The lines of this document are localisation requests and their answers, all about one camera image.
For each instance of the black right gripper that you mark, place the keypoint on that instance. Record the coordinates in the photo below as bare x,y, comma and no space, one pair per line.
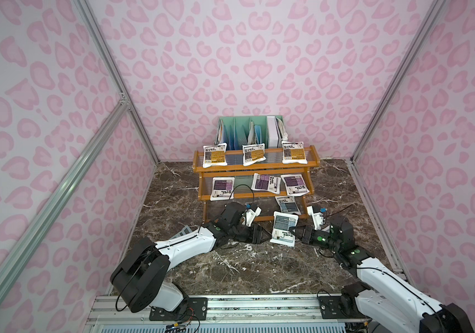
304,235

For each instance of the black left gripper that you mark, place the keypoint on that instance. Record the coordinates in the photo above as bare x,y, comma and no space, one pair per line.
255,233

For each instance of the blue coffee bag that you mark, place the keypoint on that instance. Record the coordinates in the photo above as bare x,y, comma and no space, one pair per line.
288,205
281,224

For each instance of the purple coffee bag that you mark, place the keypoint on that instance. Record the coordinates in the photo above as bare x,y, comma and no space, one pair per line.
295,184
264,182
222,188

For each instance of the yellow coffee bag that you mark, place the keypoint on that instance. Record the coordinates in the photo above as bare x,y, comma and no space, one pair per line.
253,153
294,152
215,155

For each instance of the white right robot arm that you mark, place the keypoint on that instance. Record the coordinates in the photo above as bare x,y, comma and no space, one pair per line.
379,293

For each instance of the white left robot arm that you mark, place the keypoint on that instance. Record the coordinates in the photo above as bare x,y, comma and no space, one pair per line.
140,276

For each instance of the light blue calculator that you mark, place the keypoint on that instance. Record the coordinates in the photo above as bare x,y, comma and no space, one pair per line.
182,234

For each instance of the green file organizer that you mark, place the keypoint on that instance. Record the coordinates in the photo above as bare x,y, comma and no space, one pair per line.
240,131

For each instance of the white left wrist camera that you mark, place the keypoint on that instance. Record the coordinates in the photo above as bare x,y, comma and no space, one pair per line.
250,215

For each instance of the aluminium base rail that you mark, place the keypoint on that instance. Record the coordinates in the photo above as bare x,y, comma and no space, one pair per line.
253,313

